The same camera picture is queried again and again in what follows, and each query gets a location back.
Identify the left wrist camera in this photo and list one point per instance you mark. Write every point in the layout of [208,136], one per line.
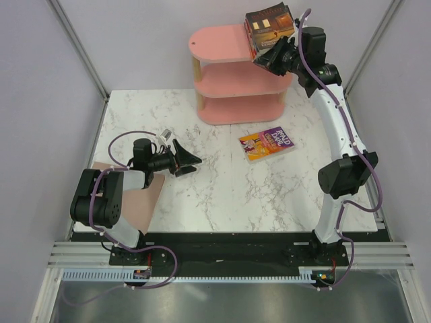
[164,136]

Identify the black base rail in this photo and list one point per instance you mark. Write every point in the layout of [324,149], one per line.
[232,253]

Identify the white slotted cable duct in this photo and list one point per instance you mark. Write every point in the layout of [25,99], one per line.
[129,275]

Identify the Roald Dahl Charlie book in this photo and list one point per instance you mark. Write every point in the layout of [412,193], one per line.
[265,144]

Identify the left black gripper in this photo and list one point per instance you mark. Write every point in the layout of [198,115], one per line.
[182,157]

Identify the pink paper file sheet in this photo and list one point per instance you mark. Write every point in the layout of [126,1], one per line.
[138,205]

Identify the pink three-tier shelf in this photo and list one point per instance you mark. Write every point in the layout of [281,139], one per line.
[229,88]

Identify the blue Nineteen Eighty-Four book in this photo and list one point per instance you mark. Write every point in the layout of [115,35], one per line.
[256,38]

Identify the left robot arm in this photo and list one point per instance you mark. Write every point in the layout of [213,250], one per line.
[97,202]

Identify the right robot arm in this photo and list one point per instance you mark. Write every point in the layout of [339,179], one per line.
[351,163]

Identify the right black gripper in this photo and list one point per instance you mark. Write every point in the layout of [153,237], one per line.
[269,59]

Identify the brown Edward Tulane book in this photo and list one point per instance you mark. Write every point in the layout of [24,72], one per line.
[277,20]

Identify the red 13-Storey Treehouse book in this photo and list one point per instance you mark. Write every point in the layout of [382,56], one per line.
[251,45]

